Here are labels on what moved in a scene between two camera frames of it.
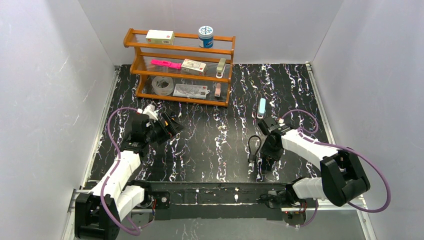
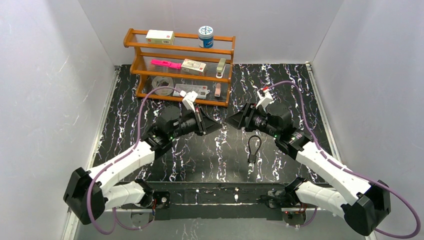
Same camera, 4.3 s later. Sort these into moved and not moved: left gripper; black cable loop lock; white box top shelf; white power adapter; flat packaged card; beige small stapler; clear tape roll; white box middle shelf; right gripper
Moved: left gripper; right gripper; white power adapter
Not moved: white box middle shelf; black cable loop lock; flat packaged card; beige small stapler; white box top shelf; clear tape roll
